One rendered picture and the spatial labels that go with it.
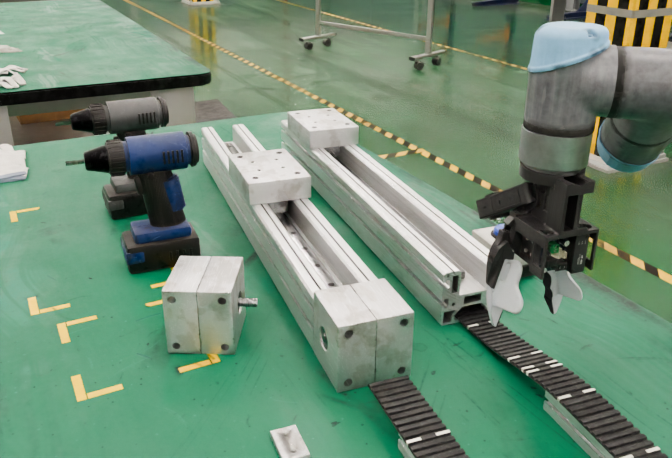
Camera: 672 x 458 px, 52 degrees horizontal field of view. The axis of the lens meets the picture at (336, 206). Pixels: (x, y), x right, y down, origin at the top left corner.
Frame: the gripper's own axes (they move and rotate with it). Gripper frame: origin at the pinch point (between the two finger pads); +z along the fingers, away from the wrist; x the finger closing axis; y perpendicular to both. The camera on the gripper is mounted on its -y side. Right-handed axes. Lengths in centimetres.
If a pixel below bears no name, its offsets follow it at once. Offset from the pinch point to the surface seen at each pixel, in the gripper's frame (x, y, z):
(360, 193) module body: -4.7, -42.2, -0.2
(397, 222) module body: -3.8, -28.7, -0.2
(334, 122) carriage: 2, -72, -4
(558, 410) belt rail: -1.3, 10.7, 7.2
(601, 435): -1.5, 17.8, 4.9
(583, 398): 0.4, 12.5, 4.6
